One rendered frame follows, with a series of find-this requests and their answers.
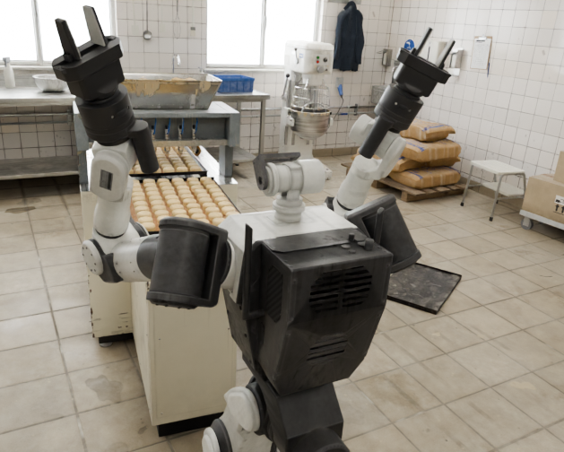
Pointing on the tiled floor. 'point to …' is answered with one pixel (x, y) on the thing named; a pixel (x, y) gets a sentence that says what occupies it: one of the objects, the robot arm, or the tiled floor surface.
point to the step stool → (498, 181)
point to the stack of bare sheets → (422, 287)
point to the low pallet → (415, 188)
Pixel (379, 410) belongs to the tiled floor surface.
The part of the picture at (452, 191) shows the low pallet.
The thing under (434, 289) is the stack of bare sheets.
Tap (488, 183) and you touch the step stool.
